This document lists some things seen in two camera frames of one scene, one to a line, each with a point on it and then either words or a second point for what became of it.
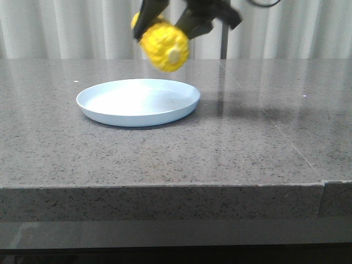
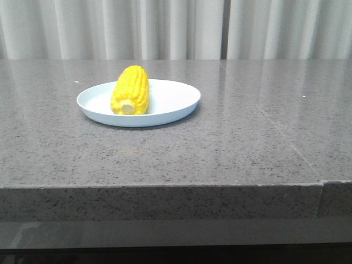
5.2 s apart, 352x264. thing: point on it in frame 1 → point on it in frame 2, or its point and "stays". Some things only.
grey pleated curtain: [102, 29] stays
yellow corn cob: [167, 45] → [131, 94]
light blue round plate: [137, 102] stays
